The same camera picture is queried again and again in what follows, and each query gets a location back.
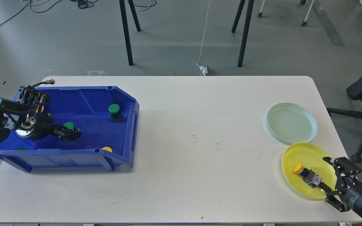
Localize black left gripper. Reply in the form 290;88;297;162
15;114;82;141

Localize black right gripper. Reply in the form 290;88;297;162
319;156;362;218

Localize green push button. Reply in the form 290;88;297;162
63;122;80;132
108;104;123;123

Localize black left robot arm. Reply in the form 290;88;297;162
0;79;81;143

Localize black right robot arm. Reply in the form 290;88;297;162
320;156;362;218

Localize yellow plate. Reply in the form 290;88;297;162
282;143;337;199

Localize yellow push button front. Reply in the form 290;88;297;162
101;147;112;153

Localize light green plate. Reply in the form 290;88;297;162
266;102;318;144

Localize blue plastic bin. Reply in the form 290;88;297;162
0;86;140;173

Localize left black tripod legs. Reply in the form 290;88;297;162
119;0;141;66

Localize black tripod legs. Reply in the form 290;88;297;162
231;0;255;68
119;0;141;66

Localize white chair legs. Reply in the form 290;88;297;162
257;0;316;27

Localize right black tripod legs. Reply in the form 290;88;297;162
231;0;255;68

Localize black floor cables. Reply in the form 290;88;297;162
0;0;158;50

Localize white cable with plug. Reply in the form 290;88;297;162
195;0;213;76

